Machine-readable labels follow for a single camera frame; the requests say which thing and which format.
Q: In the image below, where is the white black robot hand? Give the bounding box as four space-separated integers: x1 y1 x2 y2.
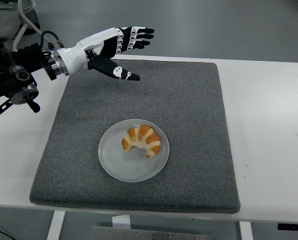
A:
55 25 156 82

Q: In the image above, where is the golden croissant bread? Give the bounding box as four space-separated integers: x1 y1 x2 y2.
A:
121 124 162 159

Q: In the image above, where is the light grey round plate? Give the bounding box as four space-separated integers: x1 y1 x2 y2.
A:
97 118 170 183

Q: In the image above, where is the grey metal plate with screws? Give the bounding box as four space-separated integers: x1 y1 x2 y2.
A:
90 225 218 240

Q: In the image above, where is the grey office chair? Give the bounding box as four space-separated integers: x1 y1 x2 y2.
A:
0 0 54 52

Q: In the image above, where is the grey speckled square mat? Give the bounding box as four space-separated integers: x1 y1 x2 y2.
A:
29 58 241 215

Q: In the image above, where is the white table leg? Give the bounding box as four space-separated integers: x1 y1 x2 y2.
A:
46 211 67 240
239 221 254 240

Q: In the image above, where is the black table control panel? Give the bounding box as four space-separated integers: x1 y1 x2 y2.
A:
277 223 298 231

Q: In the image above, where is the white bracket under table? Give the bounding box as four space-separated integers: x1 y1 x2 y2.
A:
112 214 132 229

